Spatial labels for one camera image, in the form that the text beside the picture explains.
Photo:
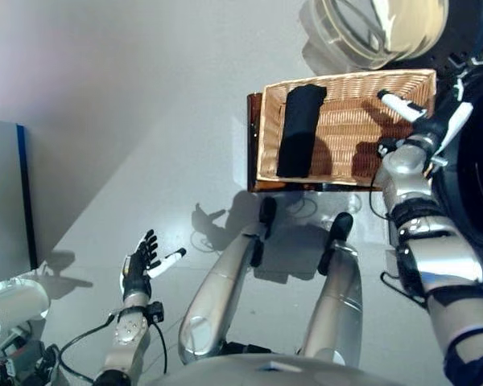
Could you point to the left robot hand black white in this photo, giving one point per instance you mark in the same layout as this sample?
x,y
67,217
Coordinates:
x,y
137,273

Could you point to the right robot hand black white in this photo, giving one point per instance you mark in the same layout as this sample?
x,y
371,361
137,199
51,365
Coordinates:
x,y
426,126

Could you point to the long black garment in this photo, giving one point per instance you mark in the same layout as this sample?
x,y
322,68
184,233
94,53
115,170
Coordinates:
x,y
300,132

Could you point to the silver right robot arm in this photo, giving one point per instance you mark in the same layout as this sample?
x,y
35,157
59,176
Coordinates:
x,y
438,257

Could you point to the round washing machine door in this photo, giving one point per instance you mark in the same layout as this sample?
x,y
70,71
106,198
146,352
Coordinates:
x,y
406,28

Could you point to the wicker laundry basket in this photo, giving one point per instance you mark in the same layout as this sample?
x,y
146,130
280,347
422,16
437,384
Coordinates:
x,y
346,128

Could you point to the white rounded device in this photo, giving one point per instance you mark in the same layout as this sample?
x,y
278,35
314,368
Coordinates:
x,y
16,301

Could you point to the blue edged grey panel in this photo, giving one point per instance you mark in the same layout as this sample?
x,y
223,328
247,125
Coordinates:
x,y
4,193

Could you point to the glossy brown stool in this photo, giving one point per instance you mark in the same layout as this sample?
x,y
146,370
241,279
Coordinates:
x,y
253,136

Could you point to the silver robot torso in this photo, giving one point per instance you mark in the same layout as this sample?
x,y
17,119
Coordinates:
x,y
298,372

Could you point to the silver right robot leg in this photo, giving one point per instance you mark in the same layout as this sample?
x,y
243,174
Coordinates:
x,y
340,301

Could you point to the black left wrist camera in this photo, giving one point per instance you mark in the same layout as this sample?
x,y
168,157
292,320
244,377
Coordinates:
x,y
155,312

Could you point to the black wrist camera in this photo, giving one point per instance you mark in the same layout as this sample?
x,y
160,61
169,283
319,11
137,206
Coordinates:
x,y
155,312
385,146

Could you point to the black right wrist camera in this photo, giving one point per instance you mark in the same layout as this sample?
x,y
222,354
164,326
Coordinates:
x,y
385,146

